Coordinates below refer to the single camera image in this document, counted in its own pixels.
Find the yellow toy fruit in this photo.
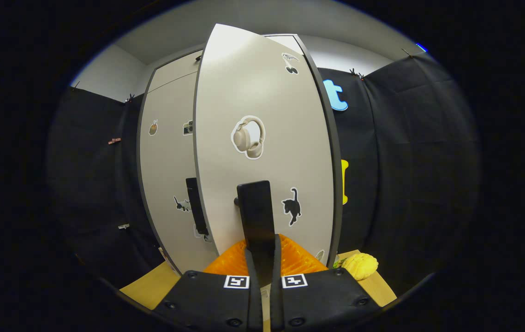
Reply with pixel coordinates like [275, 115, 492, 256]
[341, 253, 379, 281]

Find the black door handle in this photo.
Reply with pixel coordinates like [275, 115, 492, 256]
[234, 180, 276, 286]
[185, 177, 209, 236]

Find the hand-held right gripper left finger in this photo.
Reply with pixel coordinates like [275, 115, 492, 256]
[152, 234, 263, 332]

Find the black backdrop cloth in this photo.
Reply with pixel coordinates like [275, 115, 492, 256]
[46, 54, 482, 296]

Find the grey door with headphones sticker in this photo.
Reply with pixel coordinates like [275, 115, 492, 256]
[192, 23, 337, 268]

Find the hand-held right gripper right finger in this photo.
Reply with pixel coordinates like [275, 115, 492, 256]
[269, 234, 383, 332]

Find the grey double-door shoe cabinet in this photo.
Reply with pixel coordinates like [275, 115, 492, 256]
[136, 33, 342, 277]

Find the grey door with camera sticker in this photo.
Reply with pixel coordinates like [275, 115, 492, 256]
[139, 71, 219, 275]

